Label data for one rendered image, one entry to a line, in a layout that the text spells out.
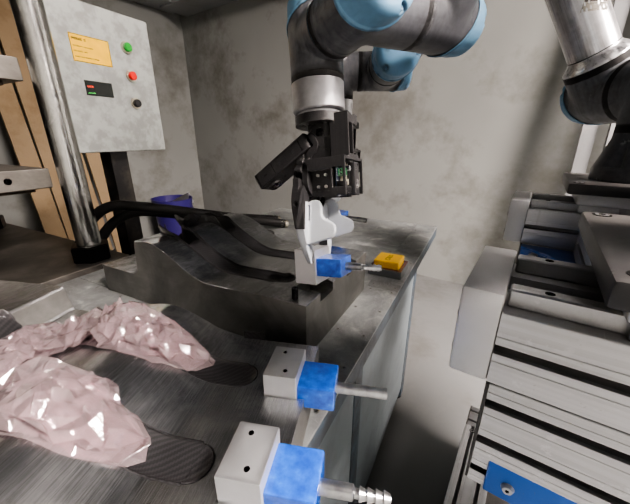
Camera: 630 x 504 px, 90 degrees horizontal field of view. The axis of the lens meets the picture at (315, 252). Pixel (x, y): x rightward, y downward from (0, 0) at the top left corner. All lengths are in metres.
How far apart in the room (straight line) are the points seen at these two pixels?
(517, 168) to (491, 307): 2.28
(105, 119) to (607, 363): 1.24
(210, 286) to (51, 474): 0.32
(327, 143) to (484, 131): 2.16
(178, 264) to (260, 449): 0.39
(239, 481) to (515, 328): 0.25
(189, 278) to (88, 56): 0.83
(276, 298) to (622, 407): 0.38
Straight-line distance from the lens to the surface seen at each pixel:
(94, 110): 1.23
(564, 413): 0.36
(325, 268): 0.47
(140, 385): 0.39
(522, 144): 2.56
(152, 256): 0.66
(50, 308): 0.59
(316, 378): 0.37
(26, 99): 3.43
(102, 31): 1.30
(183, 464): 0.35
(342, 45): 0.45
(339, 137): 0.46
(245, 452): 0.30
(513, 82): 2.59
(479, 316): 0.32
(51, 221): 3.26
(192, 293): 0.61
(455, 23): 0.51
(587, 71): 0.90
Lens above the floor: 1.12
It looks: 20 degrees down
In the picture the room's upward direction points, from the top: straight up
